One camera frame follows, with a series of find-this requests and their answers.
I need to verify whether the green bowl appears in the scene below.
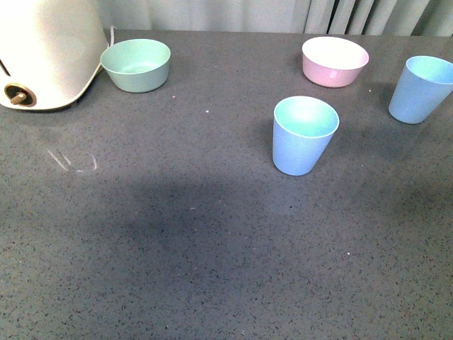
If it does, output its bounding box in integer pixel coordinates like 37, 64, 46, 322
101, 39, 171, 93

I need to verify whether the pink bowl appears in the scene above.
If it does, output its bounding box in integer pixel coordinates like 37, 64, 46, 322
302, 36, 369, 88

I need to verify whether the blue cup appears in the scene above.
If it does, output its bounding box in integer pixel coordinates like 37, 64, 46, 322
273, 96, 340, 176
389, 56, 452, 124

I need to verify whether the cream two-slot toaster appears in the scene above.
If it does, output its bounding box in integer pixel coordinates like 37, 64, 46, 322
1, 1, 108, 111

